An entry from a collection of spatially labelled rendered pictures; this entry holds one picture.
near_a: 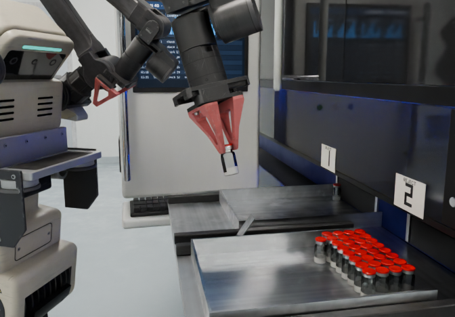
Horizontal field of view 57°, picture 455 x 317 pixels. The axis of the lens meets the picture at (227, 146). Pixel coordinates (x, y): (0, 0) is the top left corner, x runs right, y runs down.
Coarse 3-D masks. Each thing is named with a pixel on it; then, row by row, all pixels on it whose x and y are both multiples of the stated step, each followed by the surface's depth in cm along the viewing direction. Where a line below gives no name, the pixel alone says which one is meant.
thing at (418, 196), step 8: (400, 176) 76; (400, 184) 76; (416, 184) 71; (424, 184) 69; (400, 192) 76; (408, 192) 73; (416, 192) 71; (424, 192) 69; (400, 200) 76; (408, 200) 73; (416, 200) 71; (424, 200) 69; (408, 208) 73; (416, 208) 71
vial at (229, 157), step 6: (228, 150) 61; (222, 156) 62; (228, 156) 61; (234, 156) 62; (228, 162) 61; (234, 162) 61; (228, 168) 61; (234, 168) 61; (228, 174) 61; (234, 174) 61
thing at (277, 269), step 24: (192, 240) 80; (216, 240) 82; (240, 240) 82; (264, 240) 83; (288, 240) 84; (312, 240) 85; (216, 264) 77; (240, 264) 77; (264, 264) 77; (288, 264) 77; (312, 264) 77; (216, 288) 69; (240, 288) 69; (264, 288) 69; (288, 288) 69; (312, 288) 69; (336, 288) 69; (216, 312) 56; (240, 312) 57; (264, 312) 57; (288, 312) 58; (312, 312) 59
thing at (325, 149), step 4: (324, 148) 108; (328, 148) 106; (332, 148) 103; (324, 152) 108; (328, 152) 106; (332, 152) 103; (324, 156) 108; (332, 156) 103; (324, 160) 108; (332, 160) 103; (324, 164) 108; (332, 164) 104; (328, 168) 106; (332, 168) 104
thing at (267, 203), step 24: (240, 192) 117; (264, 192) 118; (288, 192) 120; (312, 192) 121; (240, 216) 104; (264, 216) 104; (288, 216) 104; (312, 216) 94; (336, 216) 95; (360, 216) 96
